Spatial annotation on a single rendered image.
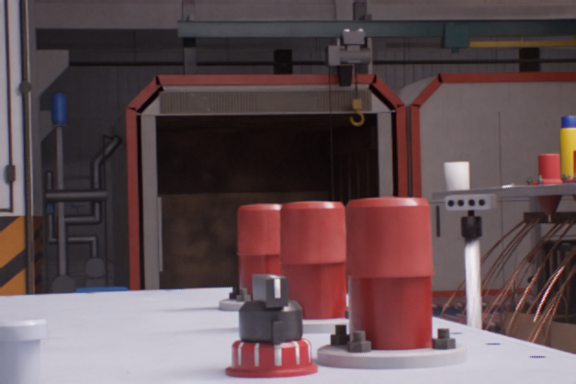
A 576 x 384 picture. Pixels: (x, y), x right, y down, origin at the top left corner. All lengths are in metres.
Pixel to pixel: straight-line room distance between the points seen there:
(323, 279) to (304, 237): 0.05
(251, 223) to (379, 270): 0.67
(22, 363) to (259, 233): 0.82
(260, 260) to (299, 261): 0.33
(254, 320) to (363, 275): 0.11
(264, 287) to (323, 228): 0.39
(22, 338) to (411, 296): 0.32
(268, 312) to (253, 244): 0.71
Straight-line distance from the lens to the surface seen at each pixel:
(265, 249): 1.76
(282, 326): 1.05
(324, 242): 1.44
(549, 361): 1.14
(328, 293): 1.44
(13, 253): 11.67
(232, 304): 1.75
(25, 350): 0.98
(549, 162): 4.07
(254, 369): 1.06
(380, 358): 1.09
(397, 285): 1.12
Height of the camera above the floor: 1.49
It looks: 1 degrees up
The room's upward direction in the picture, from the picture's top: 1 degrees counter-clockwise
